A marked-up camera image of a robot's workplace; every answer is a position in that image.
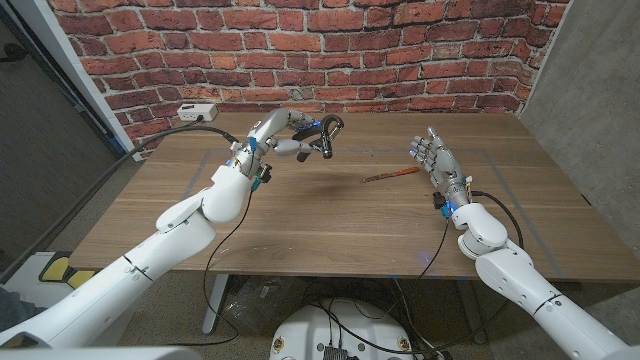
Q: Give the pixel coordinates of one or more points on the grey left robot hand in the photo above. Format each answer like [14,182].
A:
[267,127]

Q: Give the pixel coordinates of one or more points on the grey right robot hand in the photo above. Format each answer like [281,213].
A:
[446,162]

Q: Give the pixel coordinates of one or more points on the black grip strengthener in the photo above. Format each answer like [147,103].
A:
[327,150]

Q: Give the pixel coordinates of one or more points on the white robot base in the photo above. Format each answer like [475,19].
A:
[310,330]

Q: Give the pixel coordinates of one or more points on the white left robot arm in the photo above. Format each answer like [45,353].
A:
[125,280]

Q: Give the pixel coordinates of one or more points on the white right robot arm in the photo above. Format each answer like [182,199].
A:
[515,280]

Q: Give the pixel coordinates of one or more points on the white power strip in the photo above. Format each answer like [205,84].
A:
[195,112]

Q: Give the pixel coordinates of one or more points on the grey table leg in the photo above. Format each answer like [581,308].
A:
[215,305]
[472,315]

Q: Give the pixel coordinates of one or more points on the clear plastic bag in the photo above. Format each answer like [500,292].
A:
[255,300]

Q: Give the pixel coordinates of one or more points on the black connector box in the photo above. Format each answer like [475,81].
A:
[335,353]

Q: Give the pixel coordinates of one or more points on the yellow pad with black rim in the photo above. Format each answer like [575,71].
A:
[80,280]
[54,269]

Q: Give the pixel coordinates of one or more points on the white robot torso edge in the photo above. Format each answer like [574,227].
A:
[100,355]

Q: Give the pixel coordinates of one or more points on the person's leg in jeans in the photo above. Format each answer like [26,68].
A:
[15,307]

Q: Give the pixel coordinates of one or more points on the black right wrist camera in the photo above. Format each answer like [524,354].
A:
[439,200]

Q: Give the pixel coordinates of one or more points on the printed brick wall backdrop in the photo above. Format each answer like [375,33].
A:
[320,50]

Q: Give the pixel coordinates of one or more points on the white door frame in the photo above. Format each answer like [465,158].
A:
[65,60]

